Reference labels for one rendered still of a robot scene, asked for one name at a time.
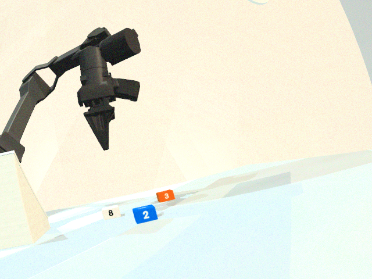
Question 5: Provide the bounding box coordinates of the orange block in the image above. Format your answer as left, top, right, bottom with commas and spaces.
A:
156, 189, 175, 202

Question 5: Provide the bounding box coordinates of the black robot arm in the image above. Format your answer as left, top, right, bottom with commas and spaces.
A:
0, 27, 141, 163

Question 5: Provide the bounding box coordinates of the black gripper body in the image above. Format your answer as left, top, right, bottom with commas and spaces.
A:
77, 67, 115, 112

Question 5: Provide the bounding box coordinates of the blue block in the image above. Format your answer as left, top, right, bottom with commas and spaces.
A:
133, 205, 158, 224

